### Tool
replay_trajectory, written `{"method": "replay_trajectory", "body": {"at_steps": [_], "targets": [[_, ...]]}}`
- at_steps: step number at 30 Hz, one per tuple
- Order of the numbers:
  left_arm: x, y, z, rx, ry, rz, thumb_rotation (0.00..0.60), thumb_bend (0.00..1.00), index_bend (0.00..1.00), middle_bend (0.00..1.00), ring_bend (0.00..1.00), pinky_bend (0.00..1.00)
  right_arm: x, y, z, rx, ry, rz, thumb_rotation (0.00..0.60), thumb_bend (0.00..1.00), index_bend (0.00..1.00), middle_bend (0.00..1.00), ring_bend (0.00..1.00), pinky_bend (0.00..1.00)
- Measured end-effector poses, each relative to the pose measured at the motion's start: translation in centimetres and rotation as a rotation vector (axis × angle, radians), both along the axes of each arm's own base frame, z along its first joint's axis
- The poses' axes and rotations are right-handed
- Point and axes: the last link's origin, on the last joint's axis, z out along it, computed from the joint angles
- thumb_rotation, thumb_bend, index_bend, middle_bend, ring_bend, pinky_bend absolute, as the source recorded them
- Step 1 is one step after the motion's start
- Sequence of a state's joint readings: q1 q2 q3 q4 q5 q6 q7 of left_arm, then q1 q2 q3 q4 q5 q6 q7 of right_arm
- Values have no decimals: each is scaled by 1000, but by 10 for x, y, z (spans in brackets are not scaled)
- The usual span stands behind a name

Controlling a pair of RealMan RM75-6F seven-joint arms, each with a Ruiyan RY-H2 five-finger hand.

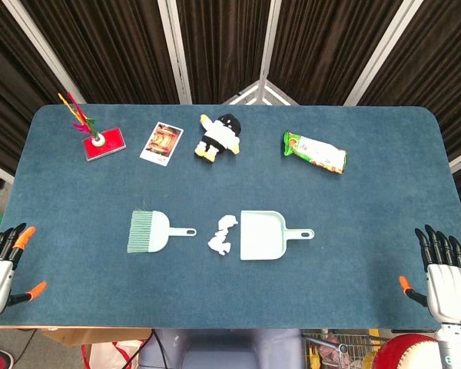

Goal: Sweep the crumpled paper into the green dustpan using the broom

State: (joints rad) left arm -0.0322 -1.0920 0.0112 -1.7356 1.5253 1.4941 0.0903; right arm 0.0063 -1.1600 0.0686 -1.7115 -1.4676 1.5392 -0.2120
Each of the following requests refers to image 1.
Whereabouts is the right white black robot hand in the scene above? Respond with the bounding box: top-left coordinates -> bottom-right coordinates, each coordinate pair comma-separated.
398,224 -> 461,330

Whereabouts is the mint green hand broom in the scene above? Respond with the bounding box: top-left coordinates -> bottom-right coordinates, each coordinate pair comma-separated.
126,209 -> 197,254

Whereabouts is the mint green dustpan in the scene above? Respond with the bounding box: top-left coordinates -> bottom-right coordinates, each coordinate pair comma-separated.
239,209 -> 316,261

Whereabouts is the white paper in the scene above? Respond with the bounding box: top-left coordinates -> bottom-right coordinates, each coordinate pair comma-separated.
207,230 -> 234,257
217,214 -> 240,236

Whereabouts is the penguin plush toy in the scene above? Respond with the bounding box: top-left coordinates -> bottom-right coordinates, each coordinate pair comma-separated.
194,112 -> 242,163

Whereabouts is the brown cardboard box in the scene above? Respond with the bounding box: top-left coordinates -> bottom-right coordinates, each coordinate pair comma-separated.
41,327 -> 153,347

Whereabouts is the white red bag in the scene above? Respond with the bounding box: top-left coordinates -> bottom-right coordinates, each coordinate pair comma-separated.
82,340 -> 149,369

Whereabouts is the colourful feather shuttlecock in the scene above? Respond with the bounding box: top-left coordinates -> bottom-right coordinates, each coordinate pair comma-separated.
58,91 -> 104,148

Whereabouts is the red rectangular box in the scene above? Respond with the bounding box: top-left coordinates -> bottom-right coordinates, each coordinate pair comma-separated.
81,127 -> 127,162

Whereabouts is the green snack bag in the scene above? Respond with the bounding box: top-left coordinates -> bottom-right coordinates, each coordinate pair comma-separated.
283,130 -> 348,176

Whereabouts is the white photo card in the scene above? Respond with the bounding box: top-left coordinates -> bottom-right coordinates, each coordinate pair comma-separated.
139,121 -> 184,168

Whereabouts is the blue felt table mat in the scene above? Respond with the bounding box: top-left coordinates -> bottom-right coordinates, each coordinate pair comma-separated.
0,103 -> 461,331

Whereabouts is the blue-grey robot torso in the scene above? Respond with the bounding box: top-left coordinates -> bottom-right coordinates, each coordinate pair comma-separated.
138,328 -> 304,369

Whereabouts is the brown pleated folding screen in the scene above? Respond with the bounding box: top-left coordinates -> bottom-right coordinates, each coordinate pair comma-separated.
0,0 -> 461,185

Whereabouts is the metal wire basket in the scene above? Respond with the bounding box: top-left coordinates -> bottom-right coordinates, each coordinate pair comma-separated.
303,329 -> 381,369

